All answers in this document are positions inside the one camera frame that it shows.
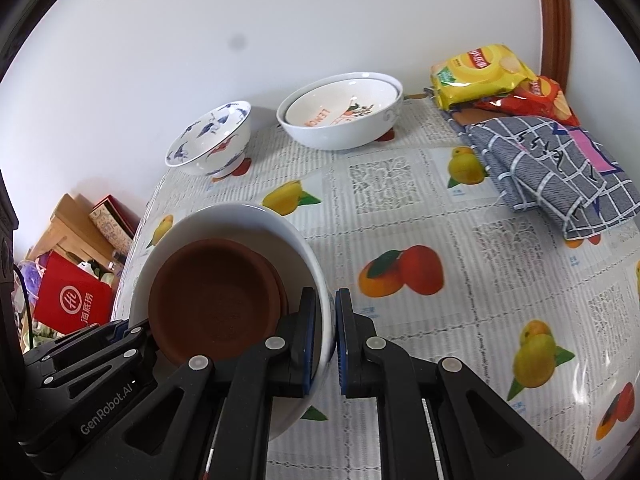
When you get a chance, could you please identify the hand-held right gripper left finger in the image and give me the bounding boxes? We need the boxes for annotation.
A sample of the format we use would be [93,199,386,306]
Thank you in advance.
[60,287,320,480]

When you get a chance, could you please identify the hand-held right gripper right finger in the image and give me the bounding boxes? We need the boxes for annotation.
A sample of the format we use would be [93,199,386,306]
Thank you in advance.
[334,287,585,480]

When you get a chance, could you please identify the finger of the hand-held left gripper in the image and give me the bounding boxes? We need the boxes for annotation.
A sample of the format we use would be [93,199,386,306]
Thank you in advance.
[39,339,159,397]
[22,319,151,367]

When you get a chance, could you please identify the brown dish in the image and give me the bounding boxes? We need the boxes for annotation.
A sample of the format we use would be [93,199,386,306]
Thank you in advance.
[250,247,290,319]
[148,238,282,365]

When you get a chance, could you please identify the small white bowl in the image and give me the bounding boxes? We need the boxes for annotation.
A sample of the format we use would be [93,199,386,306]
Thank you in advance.
[128,202,337,444]

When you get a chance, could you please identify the red paper bag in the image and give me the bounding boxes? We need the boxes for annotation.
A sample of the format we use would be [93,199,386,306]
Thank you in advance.
[32,251,115,335]

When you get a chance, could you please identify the purple plastic bag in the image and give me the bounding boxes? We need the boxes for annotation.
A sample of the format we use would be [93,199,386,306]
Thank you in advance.
[19,259,43,307]

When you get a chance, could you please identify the wooden side table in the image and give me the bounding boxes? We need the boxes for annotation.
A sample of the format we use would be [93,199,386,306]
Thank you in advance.
[26,215,132,291]

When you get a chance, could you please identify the wooden stool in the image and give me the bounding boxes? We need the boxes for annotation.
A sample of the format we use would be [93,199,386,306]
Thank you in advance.
[49,193,114,267]

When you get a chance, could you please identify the patterned book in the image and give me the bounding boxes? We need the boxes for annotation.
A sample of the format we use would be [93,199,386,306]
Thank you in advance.
[88,194,142,256]

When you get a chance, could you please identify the fruit print tablecloth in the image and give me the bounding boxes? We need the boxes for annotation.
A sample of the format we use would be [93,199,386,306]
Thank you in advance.
[110,92,640,480]

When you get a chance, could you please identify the large white bowl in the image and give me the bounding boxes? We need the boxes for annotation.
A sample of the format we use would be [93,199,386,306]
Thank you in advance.
[276,72,404,151]

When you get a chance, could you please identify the white bowl with fruit print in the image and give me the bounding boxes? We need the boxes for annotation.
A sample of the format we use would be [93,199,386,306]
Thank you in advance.
[283,79,399,129]

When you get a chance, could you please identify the blue crane pattern bowl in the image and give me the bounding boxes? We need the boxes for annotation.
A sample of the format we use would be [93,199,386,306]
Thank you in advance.
[165,100,253,179]

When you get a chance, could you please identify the grey checked cloth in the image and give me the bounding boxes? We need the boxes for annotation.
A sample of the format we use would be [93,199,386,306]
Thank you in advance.
[446,110,640,241]

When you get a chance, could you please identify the yellow chip bag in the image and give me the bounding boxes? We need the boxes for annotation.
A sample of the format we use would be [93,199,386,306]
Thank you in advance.
[430,43,539,110]

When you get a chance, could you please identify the red chip bag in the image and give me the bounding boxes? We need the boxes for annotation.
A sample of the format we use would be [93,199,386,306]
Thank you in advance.
[472,75,581,128]

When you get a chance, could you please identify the black cable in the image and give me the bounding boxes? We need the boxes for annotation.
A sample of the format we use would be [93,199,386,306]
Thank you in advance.
[13,261,35,352]

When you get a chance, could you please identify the brown wooden door frame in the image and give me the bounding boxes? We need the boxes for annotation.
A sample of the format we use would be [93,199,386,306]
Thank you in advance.
[532,0,574,87]

